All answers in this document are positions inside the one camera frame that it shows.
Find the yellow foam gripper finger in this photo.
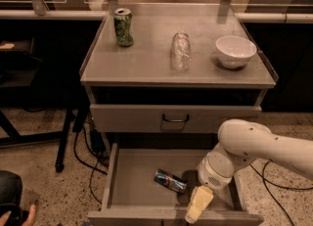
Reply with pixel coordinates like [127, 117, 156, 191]
[185, 186, 213, 224]

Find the person's hand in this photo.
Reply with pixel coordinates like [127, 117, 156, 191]
[0, 204, 37, 226]

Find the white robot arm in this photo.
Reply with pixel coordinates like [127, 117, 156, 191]
[185, 119, 313, 224]

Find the clear plastic bottle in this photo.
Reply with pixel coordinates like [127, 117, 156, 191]
[170, 32, 191, 71]

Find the dark trouser leg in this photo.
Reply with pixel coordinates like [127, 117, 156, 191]
[0, 170, 22, 205]

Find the blue silver redbull can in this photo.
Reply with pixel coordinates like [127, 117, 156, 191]
[154, 169, 187, 194]

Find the white horizontal rail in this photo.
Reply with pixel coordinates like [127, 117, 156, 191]
[0, 10, 313, 24]

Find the green soda can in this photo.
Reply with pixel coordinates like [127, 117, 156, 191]
[113, 8, 134, 47]

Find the black drawer handle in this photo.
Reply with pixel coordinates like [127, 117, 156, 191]
[162, 113, 190, 123]

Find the black floor cable left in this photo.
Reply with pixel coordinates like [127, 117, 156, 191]
[73, 118, 111, 204]

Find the closed grey top drawer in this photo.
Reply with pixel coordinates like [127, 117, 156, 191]
[90, 104, 261, 133]

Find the white ceramic bowl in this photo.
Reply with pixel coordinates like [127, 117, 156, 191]
[215, 36, 257, 68]

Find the grey drawer cabinet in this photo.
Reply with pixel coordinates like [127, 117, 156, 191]
[79, 2, 279, 226]

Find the black floor cable right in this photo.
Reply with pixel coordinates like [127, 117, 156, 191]
[248, 160, 313, 226]

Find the black power adapter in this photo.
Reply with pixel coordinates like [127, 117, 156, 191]
[90, 130, 106, 153]

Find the black round controller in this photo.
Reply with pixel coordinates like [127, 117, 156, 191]
[0, 203, 25, 226]

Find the open grey middle drawer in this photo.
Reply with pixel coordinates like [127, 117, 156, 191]
[88, 145, 263, 226]

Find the black floor cable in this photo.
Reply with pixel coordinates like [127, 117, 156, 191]
[73, 118, 111, 204]
[248, 160, 313, 226]

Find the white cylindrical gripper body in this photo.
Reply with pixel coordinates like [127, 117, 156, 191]
[197, 144, 241, 191]

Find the black table frame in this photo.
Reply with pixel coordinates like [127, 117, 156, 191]
[0, 37, 91, 173]

